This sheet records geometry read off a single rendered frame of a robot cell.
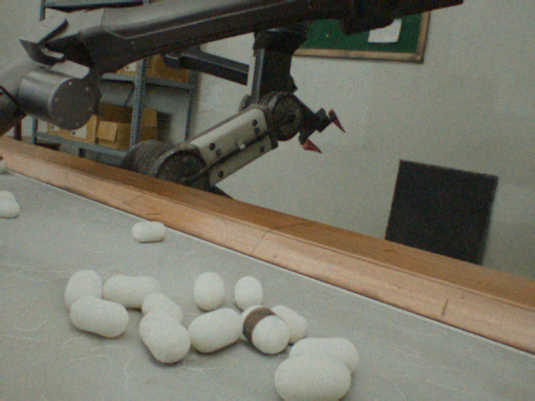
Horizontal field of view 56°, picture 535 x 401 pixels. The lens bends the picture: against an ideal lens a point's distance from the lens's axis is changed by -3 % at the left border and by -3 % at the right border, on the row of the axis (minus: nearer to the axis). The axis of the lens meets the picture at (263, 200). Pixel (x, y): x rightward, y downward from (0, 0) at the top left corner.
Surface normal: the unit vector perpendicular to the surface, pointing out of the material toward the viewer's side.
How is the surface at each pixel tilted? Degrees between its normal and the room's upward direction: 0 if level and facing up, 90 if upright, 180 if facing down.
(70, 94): 96
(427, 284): 45
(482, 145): 91
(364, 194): 90
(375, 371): 0
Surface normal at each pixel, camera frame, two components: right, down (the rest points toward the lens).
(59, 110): 0.83, 0.30
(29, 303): 0.13, -0.98
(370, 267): -0.35, -0.65
